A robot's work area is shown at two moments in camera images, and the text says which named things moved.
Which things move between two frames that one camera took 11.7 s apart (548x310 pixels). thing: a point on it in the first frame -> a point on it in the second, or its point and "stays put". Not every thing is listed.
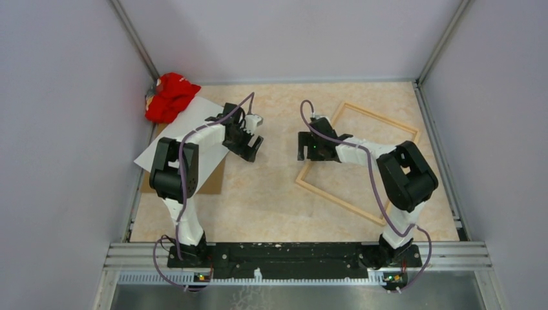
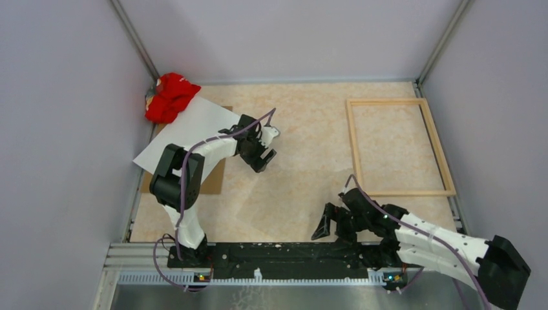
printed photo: x=193 y=115 stays put
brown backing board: x=214 y=185 stays put
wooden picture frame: x=300 y=179 -> x=399 y=101
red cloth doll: x=170 y=93 stays put
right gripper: x=305 y=139 -> x=335 y=213
